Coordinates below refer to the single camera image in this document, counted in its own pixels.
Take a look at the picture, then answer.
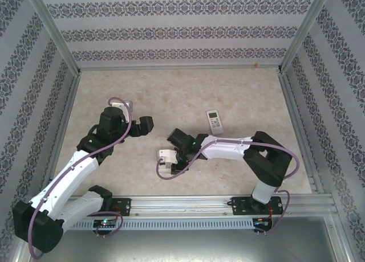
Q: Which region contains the white remote control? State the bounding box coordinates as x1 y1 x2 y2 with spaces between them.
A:
206 109 224 136

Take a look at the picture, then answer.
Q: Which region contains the aluminium side floor rail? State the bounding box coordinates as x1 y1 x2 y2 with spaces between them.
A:
279 73 325 194
42 73 82 190

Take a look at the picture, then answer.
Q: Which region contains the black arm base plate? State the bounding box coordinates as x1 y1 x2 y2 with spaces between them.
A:
112 198 132 216
232 196 282 216

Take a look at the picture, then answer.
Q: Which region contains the white slotted cable duct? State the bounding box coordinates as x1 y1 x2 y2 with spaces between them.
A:
70 218 255 232

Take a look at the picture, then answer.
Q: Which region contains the aluminium back floor rail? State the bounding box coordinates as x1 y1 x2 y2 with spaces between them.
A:
78 67 282 73

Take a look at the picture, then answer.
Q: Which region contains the aluminium mounting rail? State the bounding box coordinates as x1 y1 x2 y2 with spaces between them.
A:
67 194 335 218

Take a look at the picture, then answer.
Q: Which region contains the short purple base cable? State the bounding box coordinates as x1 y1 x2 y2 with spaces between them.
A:
265 189 291 236
96 212 123 239

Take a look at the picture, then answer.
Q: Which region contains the grey metal sheet panel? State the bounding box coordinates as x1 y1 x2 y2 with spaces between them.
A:
14 215 352 262

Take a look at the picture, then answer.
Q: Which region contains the aluminium frame post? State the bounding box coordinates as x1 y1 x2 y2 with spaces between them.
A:
278 0 334 74
23 0 82 75

